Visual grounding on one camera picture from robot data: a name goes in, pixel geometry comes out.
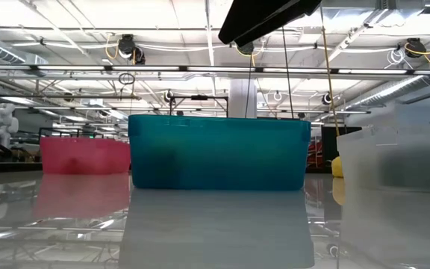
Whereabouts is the yellow mango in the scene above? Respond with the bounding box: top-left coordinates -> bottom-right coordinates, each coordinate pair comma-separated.
331,155 -> 345,179

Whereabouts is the teal plastic basket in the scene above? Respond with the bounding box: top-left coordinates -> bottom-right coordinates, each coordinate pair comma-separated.
128,114 -> 312,191

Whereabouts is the yellow hanging cable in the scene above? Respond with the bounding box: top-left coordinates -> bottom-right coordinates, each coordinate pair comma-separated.
318,5 -> 340,137

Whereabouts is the black computer tower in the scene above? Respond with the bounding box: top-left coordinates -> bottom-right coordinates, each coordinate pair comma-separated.
321,126 -> 363,173

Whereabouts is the grey ceiling pipe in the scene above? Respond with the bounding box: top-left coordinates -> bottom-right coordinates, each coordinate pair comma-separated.
0,93 -> 142,101

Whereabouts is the black ceiling cable reel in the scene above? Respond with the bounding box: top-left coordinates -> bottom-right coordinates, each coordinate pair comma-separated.
117,33 -> 147,65
405,37 -> 427,59
237,41 -> 255,56

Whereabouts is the long ceiling light bar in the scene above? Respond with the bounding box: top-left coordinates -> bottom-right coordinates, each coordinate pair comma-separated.
0,63 -> 430,75

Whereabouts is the clear translucent plastic basket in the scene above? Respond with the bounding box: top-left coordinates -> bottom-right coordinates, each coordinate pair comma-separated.
336,101 -> 430,194

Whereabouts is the thin black hanging cable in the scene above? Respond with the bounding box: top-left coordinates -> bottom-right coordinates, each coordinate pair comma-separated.
244,46 -> 254,119

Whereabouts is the white support column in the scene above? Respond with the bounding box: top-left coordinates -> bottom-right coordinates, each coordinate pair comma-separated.
228,78 -> 258,119

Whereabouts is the black background gantry frame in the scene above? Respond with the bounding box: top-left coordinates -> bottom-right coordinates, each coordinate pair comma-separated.
169,94 -> 229,117

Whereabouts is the pink plastic basket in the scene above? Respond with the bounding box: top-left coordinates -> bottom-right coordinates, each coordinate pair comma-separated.
39,136 -> 131,176

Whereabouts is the red background equipment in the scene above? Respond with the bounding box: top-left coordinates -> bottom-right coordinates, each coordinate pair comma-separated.
308,140 -> 323,169

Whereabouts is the hanging black cable ring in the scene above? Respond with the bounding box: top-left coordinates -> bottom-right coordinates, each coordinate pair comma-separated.
118,72 -> 136,86

